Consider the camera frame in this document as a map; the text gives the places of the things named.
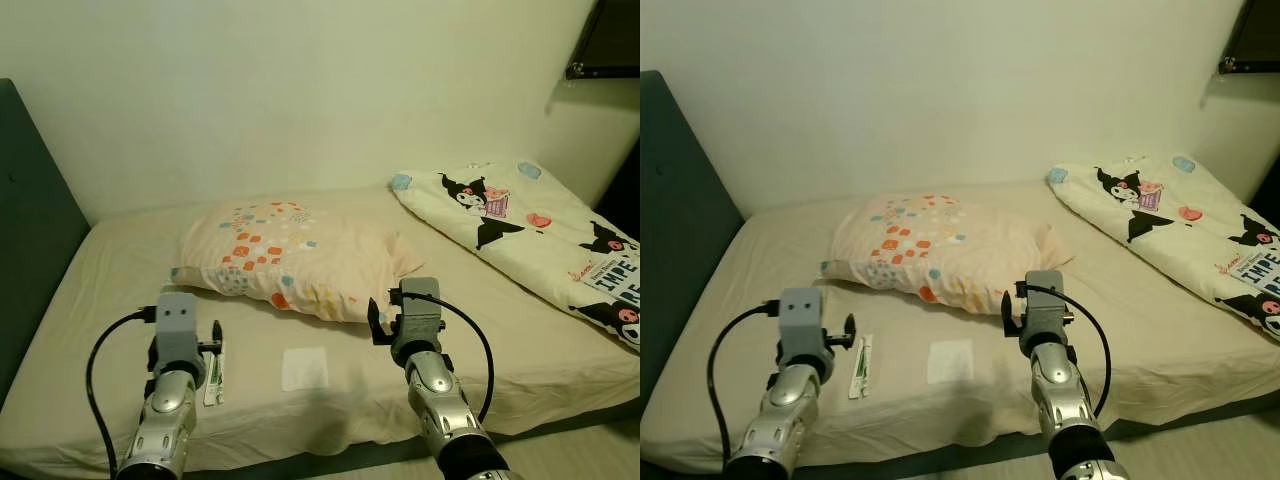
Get black desk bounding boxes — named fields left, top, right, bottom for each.
left=1240, top=150, right=1280, bottom=226
left=595, top=140, right=641, bottom=241

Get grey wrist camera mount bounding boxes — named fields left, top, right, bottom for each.
left=152, top=290, right=201, bottom=373
left=778, top=288, right=831, bottom=366
left=1020, top=270, right=1066, bottom=351
left=390, top=278, right=443, bottom=351

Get pink pillow with orange dots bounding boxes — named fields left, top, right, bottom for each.
left=820, top=195, right=1074, bottom=316
left=170, top=198, right=426, bottom=324

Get white book with blue letters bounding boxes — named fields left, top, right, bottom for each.
left=1228, top=250, right=1280, bottom=301
left=583, top=255, right=641, bottom=311

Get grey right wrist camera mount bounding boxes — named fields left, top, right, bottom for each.
left=390, top=278, right=443, bottom=351
left=1020, top=270, right=1066, bottom=351

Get dark teal bed frame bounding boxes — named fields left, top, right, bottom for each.
left=860, top=388, right=1280, bottom=476
left=185, top=398, right=641, bottom=476

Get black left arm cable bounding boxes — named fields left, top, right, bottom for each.
left=85, top=308, right=161, bottom=476
left=707, top=300, right=786, bottom=471

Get cream cartoon print quilt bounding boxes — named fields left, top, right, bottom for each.
left=390, top=158, right=641, bottom=353
left=1045, top=155, right=1280, bottom=336

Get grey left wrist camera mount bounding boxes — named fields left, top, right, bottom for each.
left=778, top=288, right=831, bottom=366
left=152, top=290, right=201, bottom=373

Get mattress with beige sheet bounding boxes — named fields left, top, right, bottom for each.
left=640, top=178, right=1280, bottom=476
left=0, top=178, right=641, bottom=479

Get dark teal padded headboard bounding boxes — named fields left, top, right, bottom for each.
left=640, top=70, right=747, bottom=401
left=0, top=78, right=93, bottom=406

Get green and white packet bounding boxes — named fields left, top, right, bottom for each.
left=848, top=335, right=873, bottom=400
left=203, top=340, right=227, bottom=406

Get white paper tissue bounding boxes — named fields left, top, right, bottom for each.
left=281, top=347, right=329, bottom=392

